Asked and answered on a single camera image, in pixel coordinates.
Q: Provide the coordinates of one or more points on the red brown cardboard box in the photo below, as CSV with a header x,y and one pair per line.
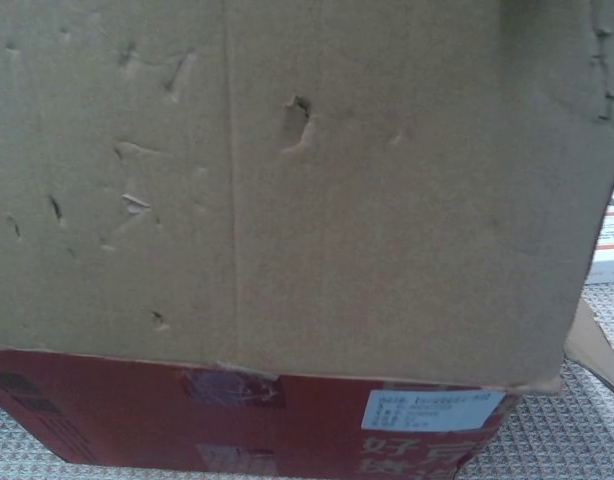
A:
x,y
337,225

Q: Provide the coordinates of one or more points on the flat white product box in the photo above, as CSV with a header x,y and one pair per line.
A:
x,y
612,245

